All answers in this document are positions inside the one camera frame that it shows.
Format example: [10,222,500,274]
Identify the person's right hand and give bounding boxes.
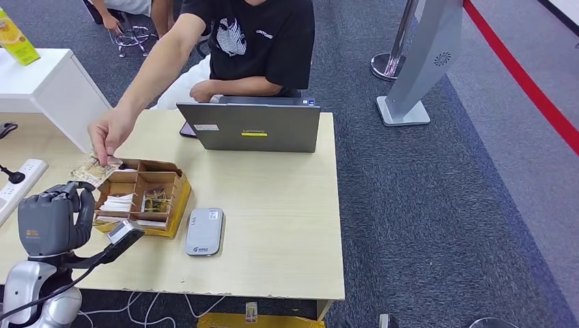
[88,107,137,167]

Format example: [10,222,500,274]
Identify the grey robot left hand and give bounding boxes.
[17,180,97,258]

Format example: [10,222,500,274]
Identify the person's hand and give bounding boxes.
[101,14,122,33]

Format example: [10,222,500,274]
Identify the person's left hand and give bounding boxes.
[188,80,217,103]

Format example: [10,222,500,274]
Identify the person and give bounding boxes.
[88,0,315,167]
[83,0,182,40]

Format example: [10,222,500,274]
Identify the patterned card stack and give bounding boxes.
[142,187,173,215]

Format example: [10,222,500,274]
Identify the cardboard card organizer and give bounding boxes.
[92,157,193,239]

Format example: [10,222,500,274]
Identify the grey card reader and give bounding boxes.
[184,207,226,257]

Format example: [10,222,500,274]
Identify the chrome stool base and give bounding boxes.
[108,25,157,58]

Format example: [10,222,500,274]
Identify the white power strip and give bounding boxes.
[0,158,49,228]

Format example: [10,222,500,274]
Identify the black power plug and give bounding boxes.
[0,163,27,185]

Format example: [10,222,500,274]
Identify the grey laptop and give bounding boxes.
[176,96,321,154]

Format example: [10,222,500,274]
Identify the light wooden desk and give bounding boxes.
[0,112,91,285]
[18,109,346,323]

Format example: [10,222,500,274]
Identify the white cabinet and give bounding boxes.
[0,48,114,154]

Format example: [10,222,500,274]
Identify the green yellow juice carton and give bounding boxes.
[0,6,41,66]

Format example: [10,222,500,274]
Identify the silver kiosk stand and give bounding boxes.
[376,0,466,128]

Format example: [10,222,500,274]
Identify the yellow floor tape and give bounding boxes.
[197,313,326,328]

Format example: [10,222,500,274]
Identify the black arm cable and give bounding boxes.
[0,262,101,318]

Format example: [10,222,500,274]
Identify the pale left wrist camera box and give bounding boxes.
[104,220,145,264]

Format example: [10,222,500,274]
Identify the white cable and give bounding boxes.
[184,294,227,319]
[126,293,178,328]
[79,292,145,328]

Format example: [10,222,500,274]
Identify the chrome stanchion post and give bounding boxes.
[371,0,418,83]

